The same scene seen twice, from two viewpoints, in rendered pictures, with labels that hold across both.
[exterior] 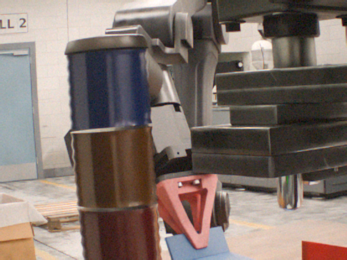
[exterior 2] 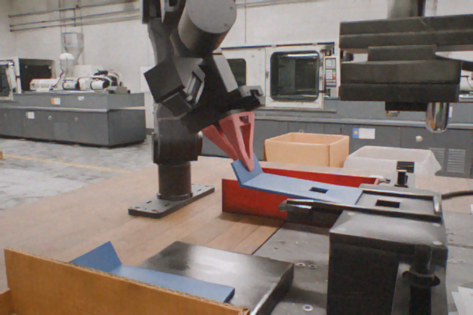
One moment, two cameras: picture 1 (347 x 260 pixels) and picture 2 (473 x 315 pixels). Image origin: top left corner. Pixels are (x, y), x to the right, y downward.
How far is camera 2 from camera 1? 0.44 m
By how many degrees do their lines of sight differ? 34
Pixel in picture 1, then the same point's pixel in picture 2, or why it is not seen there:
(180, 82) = (162, 48)
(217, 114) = (36, 97)
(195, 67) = not seen: hidden behind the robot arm
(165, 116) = (224, 63)
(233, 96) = (363, 39)
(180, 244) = (240, 167)
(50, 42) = not seen: outside the picture
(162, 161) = (227, 99)
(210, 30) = not seen: hidden behind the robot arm
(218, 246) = (257, 168)
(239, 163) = (412, 91)
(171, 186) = (236, 119)
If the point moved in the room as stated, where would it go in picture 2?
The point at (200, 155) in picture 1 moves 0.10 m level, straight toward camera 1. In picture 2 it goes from (354, 86) to (459, 86)
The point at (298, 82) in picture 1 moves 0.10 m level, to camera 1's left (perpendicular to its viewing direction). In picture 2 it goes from (457, 27) to (386, 16)
